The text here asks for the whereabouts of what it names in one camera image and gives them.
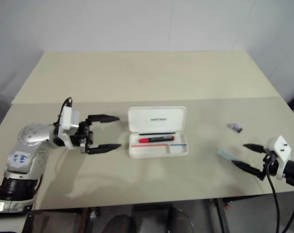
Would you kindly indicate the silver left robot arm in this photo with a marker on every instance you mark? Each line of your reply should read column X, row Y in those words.
column 27, row 145

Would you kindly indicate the metal table frame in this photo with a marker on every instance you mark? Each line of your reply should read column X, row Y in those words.
column 222, row 213

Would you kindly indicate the white hinged pencil case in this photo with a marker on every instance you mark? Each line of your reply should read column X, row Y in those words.
column 157, row 132

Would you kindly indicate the black flat panel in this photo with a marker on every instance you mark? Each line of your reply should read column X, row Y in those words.
column 57, row 222

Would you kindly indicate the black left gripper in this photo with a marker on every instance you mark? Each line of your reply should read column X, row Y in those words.
column 82, row 136

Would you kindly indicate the small purple clear object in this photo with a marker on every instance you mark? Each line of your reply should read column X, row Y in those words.
column 235, row 127

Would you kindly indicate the light blue flat eraser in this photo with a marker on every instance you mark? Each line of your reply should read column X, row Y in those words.
column 225, row 155

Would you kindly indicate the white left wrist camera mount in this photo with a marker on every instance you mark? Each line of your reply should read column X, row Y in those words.
column 67, row 119

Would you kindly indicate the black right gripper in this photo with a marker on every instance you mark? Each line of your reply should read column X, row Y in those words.
column 270, row 165

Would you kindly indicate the red and black marker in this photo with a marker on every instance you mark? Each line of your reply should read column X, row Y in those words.
column 156, row 139

